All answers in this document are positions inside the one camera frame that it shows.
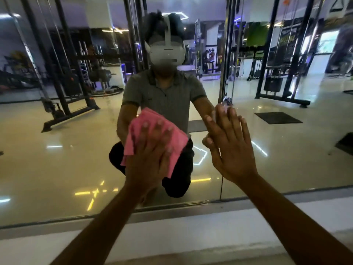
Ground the person's left hand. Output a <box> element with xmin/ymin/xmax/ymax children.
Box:
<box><xmin>124</xmin><ymin>120</ymin><xmax>175</xmax><ymax>198</ymax></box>

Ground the person's right hand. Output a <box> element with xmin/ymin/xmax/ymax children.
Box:
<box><xmin>202</xmin><ymin>104</ymin><xmax>258</xmax><ymax>185</ymax></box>

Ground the pink cloth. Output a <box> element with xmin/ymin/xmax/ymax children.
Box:
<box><xmin>120</xmin><ymin>107</ymin><xmax>189</xmax><ymax>179</ymax></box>

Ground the large wall mirror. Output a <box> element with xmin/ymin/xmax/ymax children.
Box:
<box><xmin>0</xmin><ymin>0</ymin><xmax>353</xmax><ymax>228</ymax></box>

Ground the person's left forearm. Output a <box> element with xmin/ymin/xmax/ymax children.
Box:
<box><xmin>49</xmin><ymin>186</ymin><xmax>141</xmax><ymax>265</ymax></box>

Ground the person's right forearm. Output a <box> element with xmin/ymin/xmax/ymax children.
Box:
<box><xmin>240</xmin><ymin>175</ymin><xmax>353</xmax><ymax>265</ymax></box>

